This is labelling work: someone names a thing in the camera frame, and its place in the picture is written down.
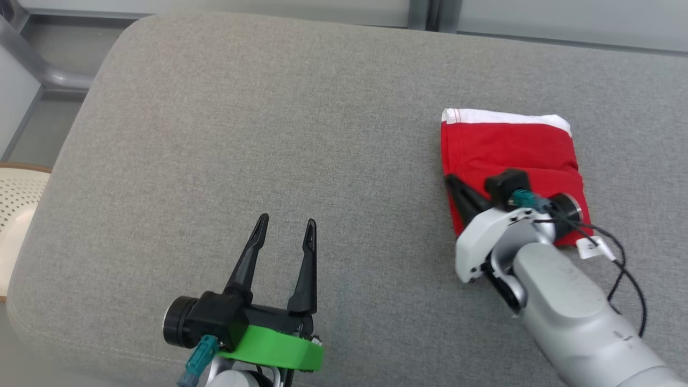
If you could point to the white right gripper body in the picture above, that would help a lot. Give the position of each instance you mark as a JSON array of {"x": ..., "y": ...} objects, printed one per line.
[{"x": 478, "y": 239}]

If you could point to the cream perforated basket brown rim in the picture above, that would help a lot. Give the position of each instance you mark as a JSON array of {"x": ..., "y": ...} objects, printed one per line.
[{"x": 16, "y": 215}]

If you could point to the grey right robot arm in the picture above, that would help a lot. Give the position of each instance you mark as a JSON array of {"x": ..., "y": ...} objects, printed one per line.
[{"x": 570, "y": 306}]

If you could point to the grey metal post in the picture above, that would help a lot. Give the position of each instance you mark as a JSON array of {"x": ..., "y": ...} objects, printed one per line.
[{"x": 419, "y": 13}]

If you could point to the red white-trimmed garment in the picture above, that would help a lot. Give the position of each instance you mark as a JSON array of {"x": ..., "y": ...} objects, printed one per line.
[{"x": 505, "y": 150}]

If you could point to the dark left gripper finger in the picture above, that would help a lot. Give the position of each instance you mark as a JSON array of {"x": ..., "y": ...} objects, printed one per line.
[
  {"x": 247, "y": 263},
  {"x": 306, "y": 274}
]

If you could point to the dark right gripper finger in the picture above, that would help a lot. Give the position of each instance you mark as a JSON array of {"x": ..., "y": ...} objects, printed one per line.
[
  {"x": 470, "y": 199},
  {"x": 463, "y": 215}
]

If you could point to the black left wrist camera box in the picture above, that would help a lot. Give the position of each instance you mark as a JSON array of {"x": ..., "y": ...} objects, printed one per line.
[{"x": 215, "y": 320}]

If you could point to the grey fabric sofa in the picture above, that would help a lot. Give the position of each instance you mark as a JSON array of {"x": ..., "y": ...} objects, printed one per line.
[{"x": 269, "y": 134}]

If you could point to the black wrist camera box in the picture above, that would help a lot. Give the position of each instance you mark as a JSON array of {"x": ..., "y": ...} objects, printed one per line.
[
  {"x": 215, "y": 320},
  {"x": 508, "y": 183}
]

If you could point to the grey metal pipe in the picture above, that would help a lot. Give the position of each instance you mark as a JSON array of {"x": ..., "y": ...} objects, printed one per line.
[{"x": 48, "y": 72}]

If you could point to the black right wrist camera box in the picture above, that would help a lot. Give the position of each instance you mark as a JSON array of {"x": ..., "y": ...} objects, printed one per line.
[{"x": 508, "y": 183}]

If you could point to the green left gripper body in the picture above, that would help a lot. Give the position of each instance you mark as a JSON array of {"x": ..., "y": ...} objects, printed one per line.
[{"x": 274, "y": 346}]

